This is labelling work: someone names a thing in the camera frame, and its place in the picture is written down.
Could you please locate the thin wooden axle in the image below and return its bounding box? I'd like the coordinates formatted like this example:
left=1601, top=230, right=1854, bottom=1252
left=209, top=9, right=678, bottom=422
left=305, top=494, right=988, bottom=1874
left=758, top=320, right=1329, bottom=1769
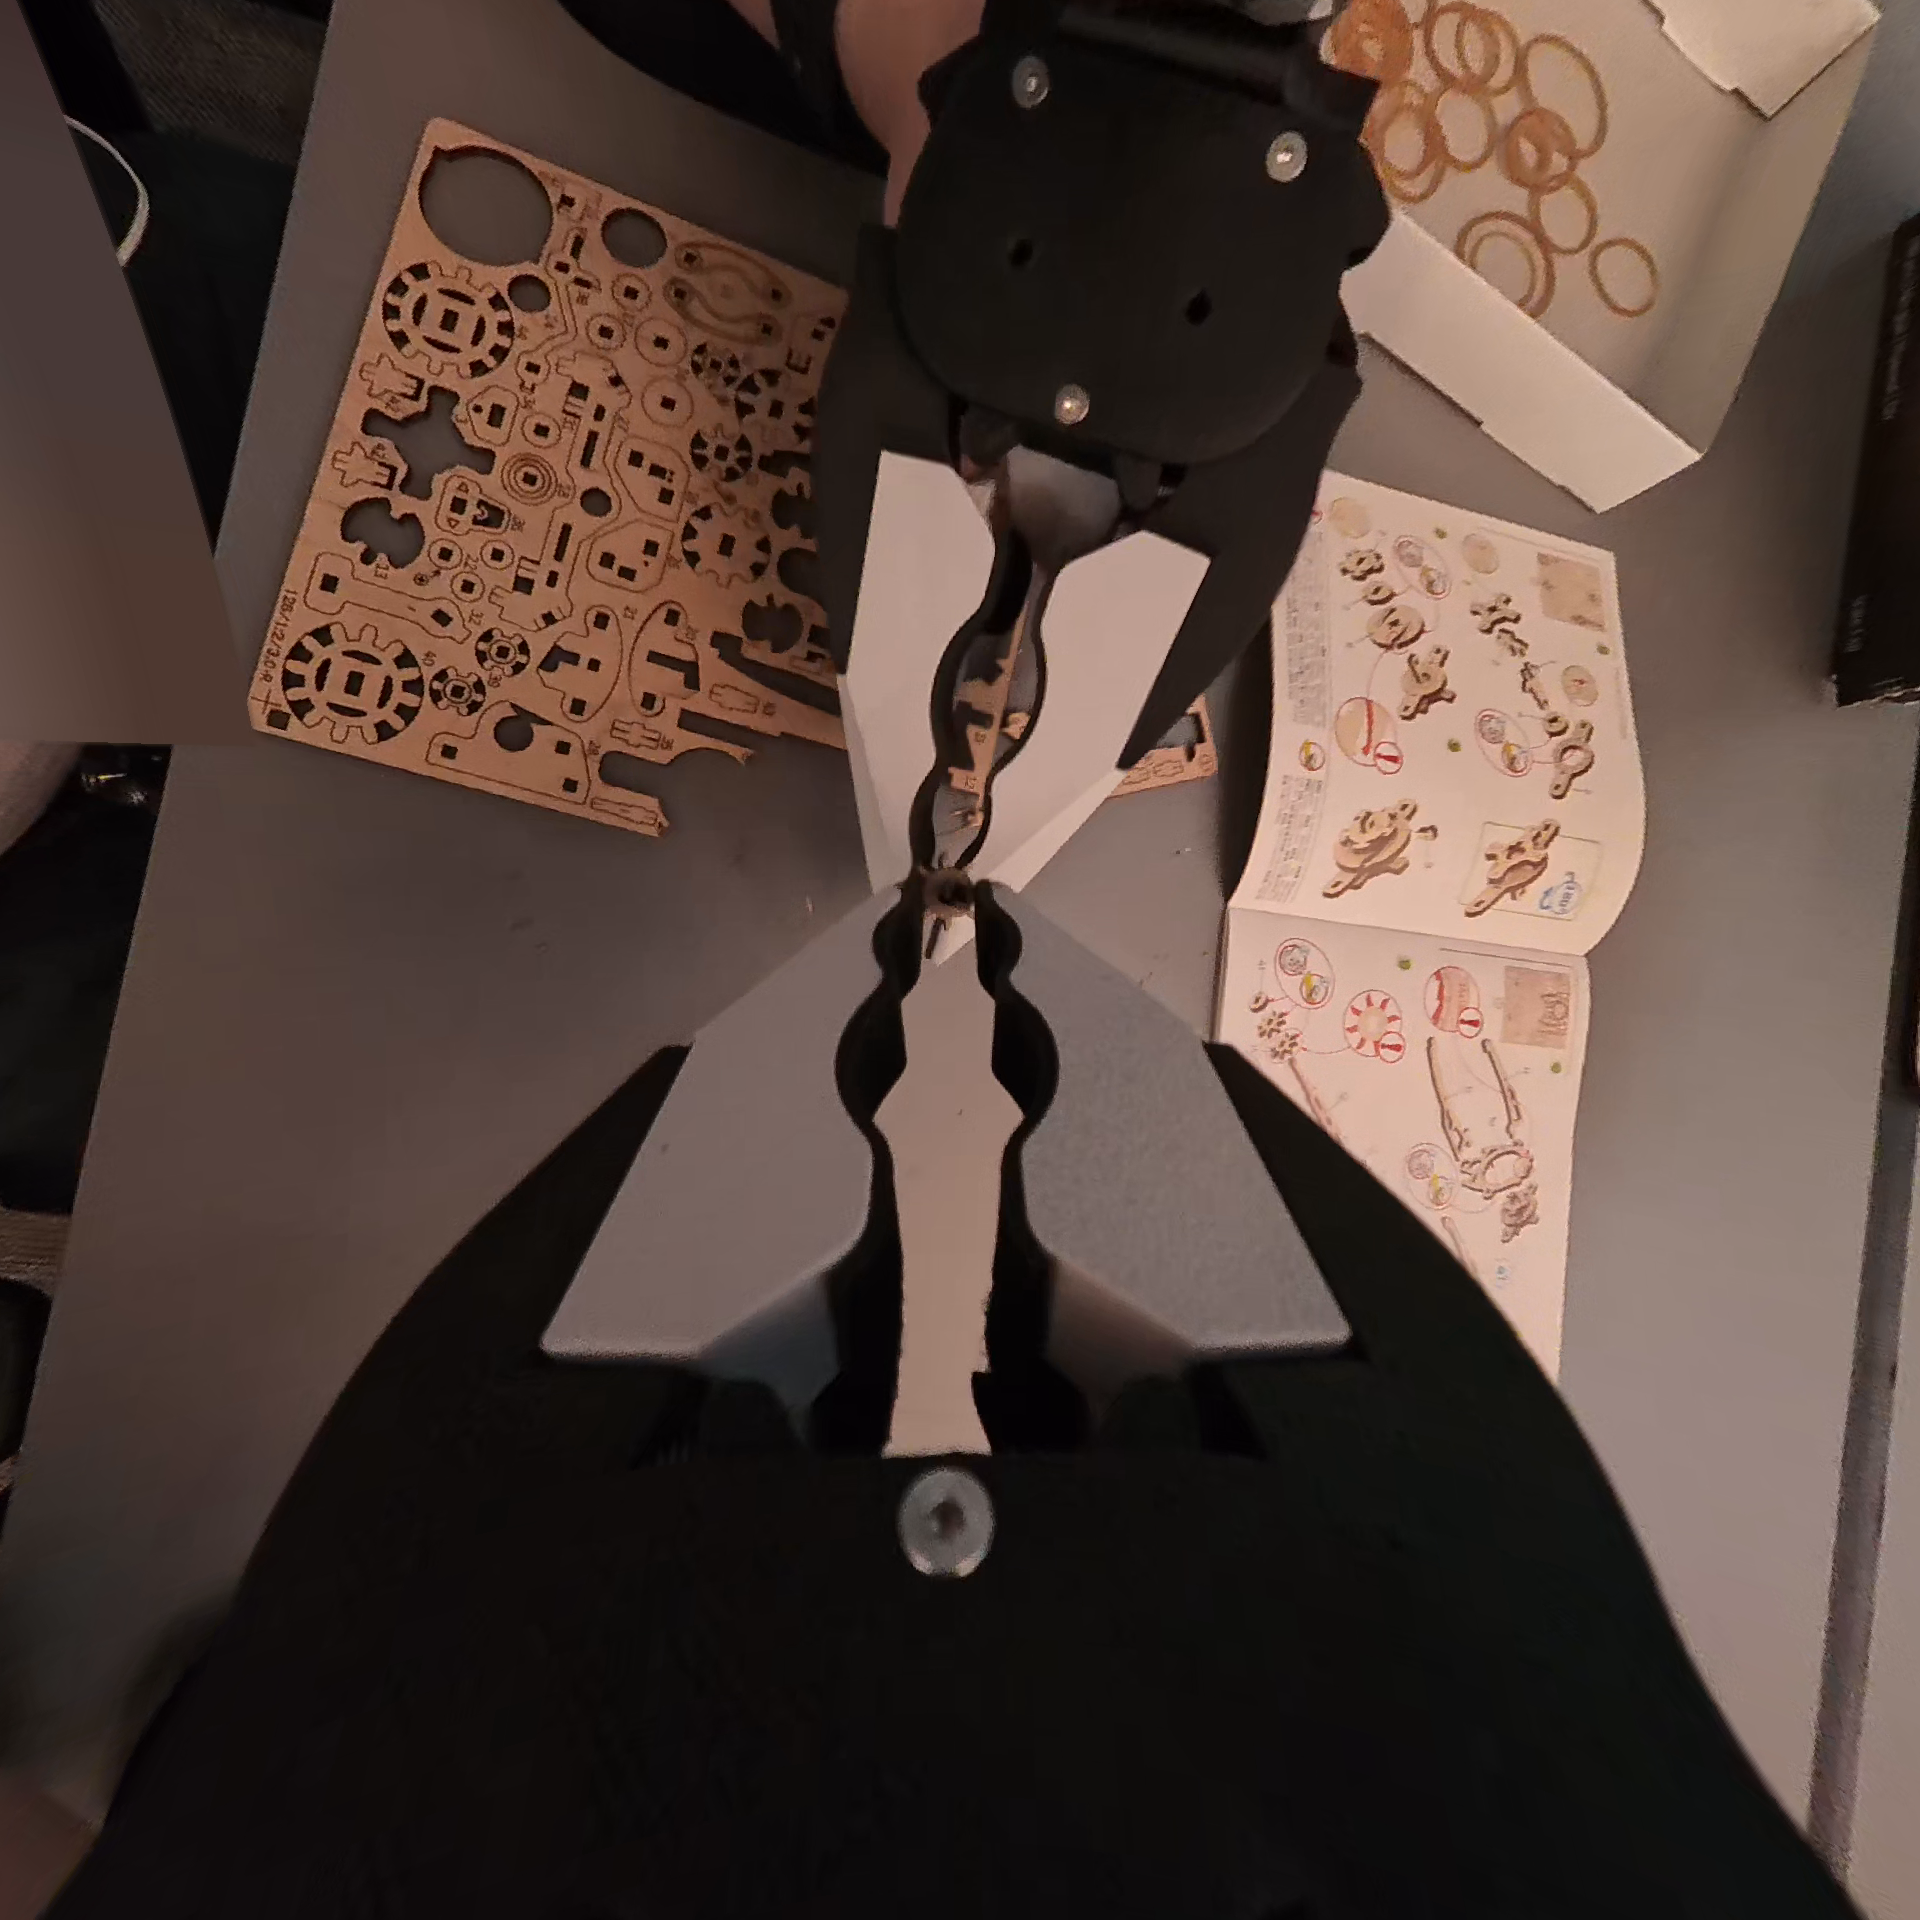
left=919, top=780, right=986, bottom=962

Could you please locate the white cord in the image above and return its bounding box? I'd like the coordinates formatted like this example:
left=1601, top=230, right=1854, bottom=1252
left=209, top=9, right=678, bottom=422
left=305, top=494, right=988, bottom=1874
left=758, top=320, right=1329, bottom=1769
left=71, top=116, right=155, bottom=270

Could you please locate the black cardboard box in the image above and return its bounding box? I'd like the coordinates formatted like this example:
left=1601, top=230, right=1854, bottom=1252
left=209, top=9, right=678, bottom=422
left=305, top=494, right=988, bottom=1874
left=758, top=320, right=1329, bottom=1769
left=1830, top=216, right=1920, bottom=706

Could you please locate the small wooden parts strip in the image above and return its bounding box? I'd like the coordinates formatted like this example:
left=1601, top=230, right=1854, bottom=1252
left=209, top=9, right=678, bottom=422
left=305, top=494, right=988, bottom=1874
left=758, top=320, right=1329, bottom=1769
left=1101, top=692, right=1220, bottom=799

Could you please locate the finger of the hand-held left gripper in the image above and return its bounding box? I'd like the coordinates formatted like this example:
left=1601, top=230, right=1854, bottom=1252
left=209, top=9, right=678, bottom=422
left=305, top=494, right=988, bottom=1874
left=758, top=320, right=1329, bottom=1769
left=957, top=518, right=1214, bottom=879
left=834, top=448, right=1014, bottom=887

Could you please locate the laser-cut wooden parts sheet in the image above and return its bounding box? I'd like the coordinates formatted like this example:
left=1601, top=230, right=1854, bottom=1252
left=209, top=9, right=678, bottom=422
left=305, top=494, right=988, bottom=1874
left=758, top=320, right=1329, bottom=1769
left=247, top=116, right=850, bottom=838

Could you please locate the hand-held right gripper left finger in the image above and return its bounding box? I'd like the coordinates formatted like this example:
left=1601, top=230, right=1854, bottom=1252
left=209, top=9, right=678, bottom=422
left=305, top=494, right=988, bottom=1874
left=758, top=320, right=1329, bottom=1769
left=539, top=881, right=924, bottom=1454

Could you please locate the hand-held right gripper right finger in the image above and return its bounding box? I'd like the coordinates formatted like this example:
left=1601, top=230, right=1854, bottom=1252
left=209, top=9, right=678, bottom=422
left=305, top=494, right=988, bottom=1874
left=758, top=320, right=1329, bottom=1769
left=977, top=881, right=1354, bottom=1454

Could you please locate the open instruction booklet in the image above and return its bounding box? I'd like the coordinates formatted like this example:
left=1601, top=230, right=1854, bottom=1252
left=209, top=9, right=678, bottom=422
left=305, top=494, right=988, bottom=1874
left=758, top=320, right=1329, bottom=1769
left=1211, top=470, right=1647, bottom=1382

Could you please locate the pile of tan rubber bands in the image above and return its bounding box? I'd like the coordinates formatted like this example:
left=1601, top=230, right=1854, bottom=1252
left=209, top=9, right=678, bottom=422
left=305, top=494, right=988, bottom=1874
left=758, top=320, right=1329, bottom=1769
left=1334, top=0, right=1663, bottom=325

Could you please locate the white cardboard box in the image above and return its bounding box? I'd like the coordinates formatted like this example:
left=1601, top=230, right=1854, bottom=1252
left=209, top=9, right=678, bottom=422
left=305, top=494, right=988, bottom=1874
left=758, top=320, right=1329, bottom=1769
left=1334, top=0, right=1883, bottom=511

